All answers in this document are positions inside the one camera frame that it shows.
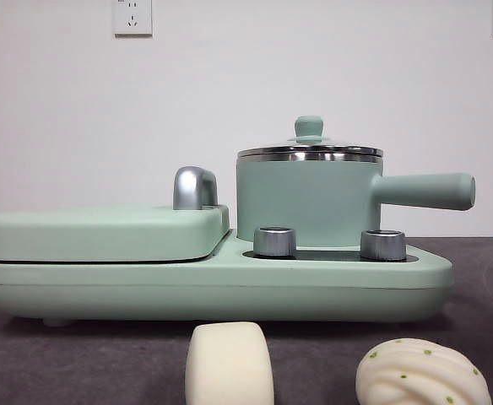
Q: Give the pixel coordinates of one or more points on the white wall socket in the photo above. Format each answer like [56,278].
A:
[132,17]

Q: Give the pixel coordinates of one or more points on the twisted white bun green dots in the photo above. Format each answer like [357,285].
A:
[419,375]

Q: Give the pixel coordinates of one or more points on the glass pot lid green knob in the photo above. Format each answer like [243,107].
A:
[309,126]

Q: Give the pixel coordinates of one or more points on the silver control knob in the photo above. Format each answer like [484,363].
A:
[383,244]
[274,241]

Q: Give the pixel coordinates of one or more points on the mint green grill cover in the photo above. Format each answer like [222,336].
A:
[103,232]

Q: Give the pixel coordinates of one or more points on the mint green breakfast maker base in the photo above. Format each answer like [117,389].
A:
[229,291]

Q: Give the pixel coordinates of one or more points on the plain white steamed bun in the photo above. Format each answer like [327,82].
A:
[229,363]

